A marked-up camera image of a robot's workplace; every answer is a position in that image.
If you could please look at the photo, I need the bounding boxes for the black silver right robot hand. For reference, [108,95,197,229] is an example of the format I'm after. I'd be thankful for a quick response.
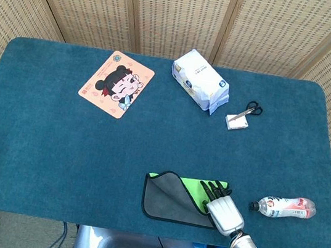
[192,177,251,239]

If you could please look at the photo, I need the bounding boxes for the blue cable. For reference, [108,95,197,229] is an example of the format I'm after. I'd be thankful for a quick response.
[44,220,71,248]

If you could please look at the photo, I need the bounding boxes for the blue table mat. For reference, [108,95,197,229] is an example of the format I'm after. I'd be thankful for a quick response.
[0,33,331,248]

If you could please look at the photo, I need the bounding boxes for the clear plastic drink bottle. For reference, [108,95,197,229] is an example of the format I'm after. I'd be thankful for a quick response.
[247,189,319,225]

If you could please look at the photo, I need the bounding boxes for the grey and green cloth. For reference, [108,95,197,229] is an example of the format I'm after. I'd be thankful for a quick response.
[138,167,234,232]

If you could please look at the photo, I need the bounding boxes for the black handled scissors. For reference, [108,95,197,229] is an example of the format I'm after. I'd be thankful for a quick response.
[230,97,264,126]

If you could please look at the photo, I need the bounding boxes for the white tissue pack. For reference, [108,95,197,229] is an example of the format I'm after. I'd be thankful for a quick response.
[165,46,236,118]

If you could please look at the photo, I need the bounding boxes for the cartoon girl mouse pad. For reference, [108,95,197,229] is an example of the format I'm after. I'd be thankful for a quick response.
[75,45,158,125]

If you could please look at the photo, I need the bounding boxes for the bamboo folding screen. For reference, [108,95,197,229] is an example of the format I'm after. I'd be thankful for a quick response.
[0,0,331,226]

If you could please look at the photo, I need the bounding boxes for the white note pad block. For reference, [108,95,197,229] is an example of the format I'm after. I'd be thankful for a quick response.
[223,111,251,134]

